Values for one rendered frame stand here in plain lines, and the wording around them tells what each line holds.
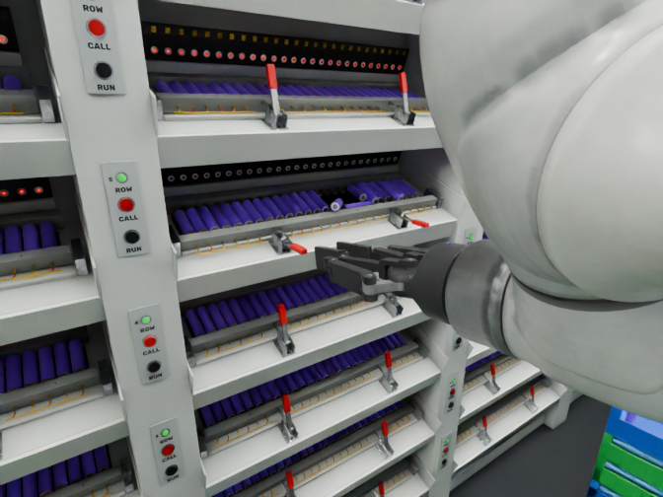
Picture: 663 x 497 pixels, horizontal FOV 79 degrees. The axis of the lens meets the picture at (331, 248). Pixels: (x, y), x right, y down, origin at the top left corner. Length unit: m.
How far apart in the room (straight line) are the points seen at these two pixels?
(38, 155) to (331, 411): 0.71
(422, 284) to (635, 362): 0.17
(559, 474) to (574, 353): 1.50
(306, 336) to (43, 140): 0.52
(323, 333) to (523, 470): 1.08
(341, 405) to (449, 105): 0.83
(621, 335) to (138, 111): 0.52
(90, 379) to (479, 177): 0.66
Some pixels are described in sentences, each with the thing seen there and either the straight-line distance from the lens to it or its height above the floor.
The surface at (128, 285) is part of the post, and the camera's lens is 0.61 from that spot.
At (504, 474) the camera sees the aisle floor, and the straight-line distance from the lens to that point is 1.69.
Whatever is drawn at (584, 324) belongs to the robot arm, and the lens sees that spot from 0.25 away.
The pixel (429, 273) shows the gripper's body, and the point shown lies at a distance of 0.36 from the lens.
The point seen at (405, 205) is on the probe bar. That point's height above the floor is 0.99.
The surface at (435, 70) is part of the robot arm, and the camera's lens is 0.18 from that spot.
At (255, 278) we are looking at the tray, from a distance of 0.68.
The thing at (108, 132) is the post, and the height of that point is 1.16.
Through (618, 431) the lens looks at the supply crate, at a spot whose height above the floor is 0.42.
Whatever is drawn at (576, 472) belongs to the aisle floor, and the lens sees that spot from 1.80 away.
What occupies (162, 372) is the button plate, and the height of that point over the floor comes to 0.81.
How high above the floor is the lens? 1.18
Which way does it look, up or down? 19 degrees down
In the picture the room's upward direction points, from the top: straight up
